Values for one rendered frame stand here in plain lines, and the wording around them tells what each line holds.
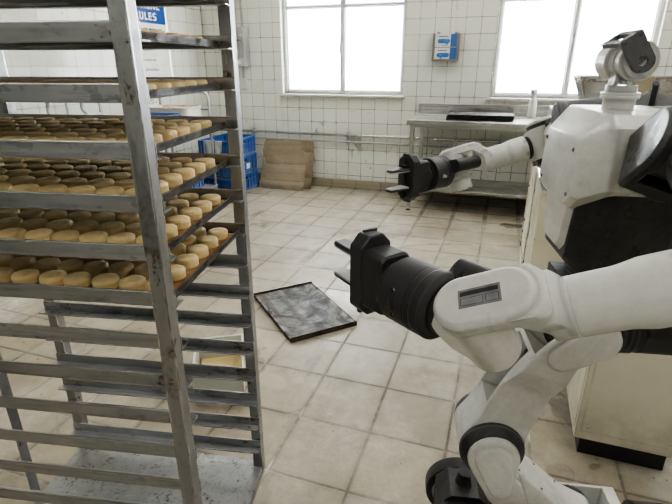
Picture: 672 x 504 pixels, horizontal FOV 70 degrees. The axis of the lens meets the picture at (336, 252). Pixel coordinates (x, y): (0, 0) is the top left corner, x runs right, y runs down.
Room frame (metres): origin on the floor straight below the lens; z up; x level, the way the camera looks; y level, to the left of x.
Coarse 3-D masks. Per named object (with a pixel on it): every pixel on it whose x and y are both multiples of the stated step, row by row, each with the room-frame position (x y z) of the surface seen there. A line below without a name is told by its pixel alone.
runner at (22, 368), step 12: (0, 360) 0.85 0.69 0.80; (0, 372) 0.85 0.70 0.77; (12, 372) 0.84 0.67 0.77; (24, 372) 0.84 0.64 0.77; (36, 372) 0.84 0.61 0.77; (48, 372) 0.83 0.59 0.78; (60, 372) 0.83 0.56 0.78; (72, 372) 0.83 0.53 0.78; (84, 372) 0.82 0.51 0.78; (96, 372) 0.82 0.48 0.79; (108, 372) 0.82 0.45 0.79; (120, 372) 0.81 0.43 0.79; (132, 372) 0.81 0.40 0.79; (144, 372) 0.81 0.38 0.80; (144, 384) 0.81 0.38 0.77; (156, 384) 0.80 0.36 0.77
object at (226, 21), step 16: (224, 16) 1.21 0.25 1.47; (224, 32) 1.21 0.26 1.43; (224, 64) 1.21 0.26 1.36; (224, 96) 1.22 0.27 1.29; (240, 112) 1.24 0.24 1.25; (240, 128) 1.23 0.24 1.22; (240, 144) 1.22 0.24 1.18; (240, 176) 1.21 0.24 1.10; (240, 208) 1.21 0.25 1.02; (240, 240) 1.21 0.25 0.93; (240, 272) 1.21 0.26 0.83; (256, 352) 1.23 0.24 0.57; (256, 368) 1.22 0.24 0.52; (256, 384) 1.21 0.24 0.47; (256, 416) 1.21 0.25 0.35; (256, 432) 1.21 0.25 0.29; (256, 464) 1.21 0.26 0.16
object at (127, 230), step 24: (0, 216) 1.01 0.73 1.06; (24, 216) 1.00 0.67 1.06; (48, 216) 0.99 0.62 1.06; (72, 216) 0.99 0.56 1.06; (96, 216) 0.99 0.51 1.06; (120, 216) 0.99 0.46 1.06; (168, 216) 1.03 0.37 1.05; (192, 216) 1.02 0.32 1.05; (72, 240) 0.87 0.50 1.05; (96, 240) 0.85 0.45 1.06; (120, 240) 0.84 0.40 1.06; (168, 240) 0.90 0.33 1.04
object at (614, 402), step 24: (624, 360) 1.38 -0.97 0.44; (648, 360) 1.36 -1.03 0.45; (576, 384) 1.53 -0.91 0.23; (600, 384) 1.40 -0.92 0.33; (624, 384) 1.38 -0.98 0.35; (648, 384) 1.35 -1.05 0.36; (576, 408) 1.45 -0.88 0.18; (600, 408) 1.39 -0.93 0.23; (624, 408) 1.37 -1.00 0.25; (648, 408) 1.35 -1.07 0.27; (576, 432) 1.41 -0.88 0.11; (600, 432) 1.39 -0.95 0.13; (624, 432) 1.36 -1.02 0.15; (648, 432) 1.34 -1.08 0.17; (600, 456) 1.41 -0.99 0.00; (624, 456) 1.38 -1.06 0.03; (648, 456) 1.36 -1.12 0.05
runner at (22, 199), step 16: (0, 192) 0.83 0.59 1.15; (16, 192) 0.83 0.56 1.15; (32, 192) 0.83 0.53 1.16; (48, 192) 0.82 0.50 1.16; (32, 208) 0.83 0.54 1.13; (48, 208) 0.82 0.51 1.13; (64, 208) 0.82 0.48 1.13; (80, 208) 0.81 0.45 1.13; (96, 208) 0.81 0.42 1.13; (112, 208) 0.81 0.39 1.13; (128, 208) 0.80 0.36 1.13
